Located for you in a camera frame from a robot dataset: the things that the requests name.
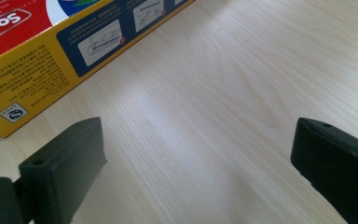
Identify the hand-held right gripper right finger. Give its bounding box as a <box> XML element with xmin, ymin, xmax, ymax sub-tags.
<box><xmin>290</xmin><ymin>117</ymin><xmax>358</xmax><ymax>224</ymax></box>

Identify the yellow and red long box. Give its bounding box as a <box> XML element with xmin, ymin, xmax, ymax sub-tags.
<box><xmin>0</xmin><ymin>0</ymin><xmax>197</xmax><ymax>139</ymax></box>

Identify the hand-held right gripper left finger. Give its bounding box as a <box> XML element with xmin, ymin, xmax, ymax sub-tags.
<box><xmin>18</xmin><ymin>117</ymin><xmax>108</xmax><ymax>224</ymax></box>

